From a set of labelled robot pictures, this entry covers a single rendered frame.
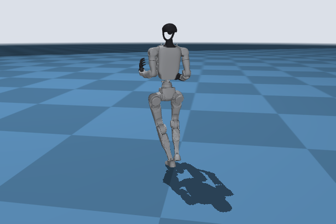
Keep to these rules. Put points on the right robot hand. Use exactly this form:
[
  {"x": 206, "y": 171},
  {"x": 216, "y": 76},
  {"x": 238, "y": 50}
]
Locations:
[{"x": 178, "y": 76}]

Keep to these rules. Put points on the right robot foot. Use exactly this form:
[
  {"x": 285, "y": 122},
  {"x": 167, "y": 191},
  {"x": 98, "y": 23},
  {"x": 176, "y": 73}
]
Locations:
[{"x": 177, "y": 157}]

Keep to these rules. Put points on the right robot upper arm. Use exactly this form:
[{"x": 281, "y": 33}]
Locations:
[{"x": 186, "y": 62}]

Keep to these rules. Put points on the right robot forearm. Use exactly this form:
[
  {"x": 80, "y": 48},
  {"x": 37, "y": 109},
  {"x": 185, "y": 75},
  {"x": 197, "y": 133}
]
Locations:
[{"x": 184, "y": 78}]

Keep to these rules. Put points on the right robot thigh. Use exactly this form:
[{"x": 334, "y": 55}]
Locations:
[{"x": 176, "y": 105}]

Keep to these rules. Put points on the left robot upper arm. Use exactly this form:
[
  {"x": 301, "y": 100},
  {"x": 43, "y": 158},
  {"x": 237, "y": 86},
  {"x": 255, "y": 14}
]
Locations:
[{"x": 152, "y": 52}]

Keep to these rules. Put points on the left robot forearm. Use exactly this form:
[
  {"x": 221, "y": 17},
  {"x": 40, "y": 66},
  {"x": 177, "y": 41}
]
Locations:
[{"x": 146, "y": 74}]

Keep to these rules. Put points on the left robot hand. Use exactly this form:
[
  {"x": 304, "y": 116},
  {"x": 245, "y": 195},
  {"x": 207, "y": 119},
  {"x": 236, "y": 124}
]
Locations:
[{"x": 141, "y": 69}]

